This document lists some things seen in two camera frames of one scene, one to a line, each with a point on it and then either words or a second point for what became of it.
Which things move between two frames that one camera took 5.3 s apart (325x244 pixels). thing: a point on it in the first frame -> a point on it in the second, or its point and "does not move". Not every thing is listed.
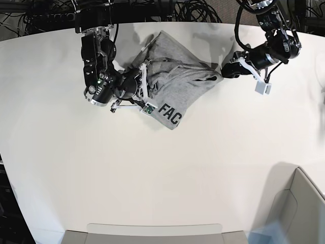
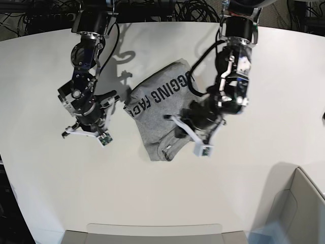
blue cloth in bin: x=272 y=233 does not move
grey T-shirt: x=175 y=77 -> x=171 y=90
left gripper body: x=131 y=89 -> x=94 y=121
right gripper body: x=258 y=58 -> x=200 y=120
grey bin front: x=155 y=234 does not move
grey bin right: x=296 y=202 does not move
